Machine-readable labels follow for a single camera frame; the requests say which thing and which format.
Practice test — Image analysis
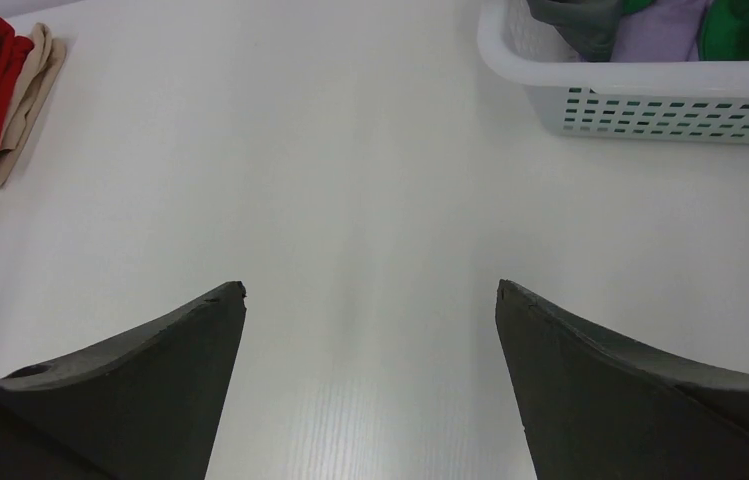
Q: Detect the grey t shirt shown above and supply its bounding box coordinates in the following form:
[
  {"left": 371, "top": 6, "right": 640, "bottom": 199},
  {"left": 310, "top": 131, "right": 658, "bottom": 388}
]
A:
[{"left": 527, "top": 0, "right": 624, "bottom": 62}]

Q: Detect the white plastic laundry basket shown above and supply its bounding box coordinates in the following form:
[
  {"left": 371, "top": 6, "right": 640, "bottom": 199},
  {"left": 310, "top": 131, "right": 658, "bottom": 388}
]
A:
[{"left": 477, "top": 1, "right": 749, "bottom": 144}]

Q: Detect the lilac t shirt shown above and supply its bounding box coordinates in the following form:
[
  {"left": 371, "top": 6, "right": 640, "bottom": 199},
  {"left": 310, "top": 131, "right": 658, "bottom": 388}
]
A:
[{"left": 611, "top": 0, "right": 712, "bottom": 63}]

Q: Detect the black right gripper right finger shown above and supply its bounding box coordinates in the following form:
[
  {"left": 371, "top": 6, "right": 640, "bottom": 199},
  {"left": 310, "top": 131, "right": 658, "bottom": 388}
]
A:
[{"left": 495, "top": 280, "right": 749, "bottom": 479}]

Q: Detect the beige folded t shirt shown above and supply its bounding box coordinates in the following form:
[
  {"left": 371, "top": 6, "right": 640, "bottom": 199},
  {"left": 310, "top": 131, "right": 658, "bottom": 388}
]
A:
[{"left": 0, "top": 23, "right": 67, "bottom": 188}]

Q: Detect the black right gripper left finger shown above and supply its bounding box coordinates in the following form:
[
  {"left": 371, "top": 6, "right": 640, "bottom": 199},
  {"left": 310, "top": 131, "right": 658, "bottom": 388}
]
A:
[{"left": 0, "top": 281, "right": 246, "bottom": 479}]

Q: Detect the green t shirt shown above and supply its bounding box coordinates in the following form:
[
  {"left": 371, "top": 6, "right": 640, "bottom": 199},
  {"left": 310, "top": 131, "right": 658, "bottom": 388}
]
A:
[{"left": 622, "top": 0, "right": 749, "bottom": 62}]

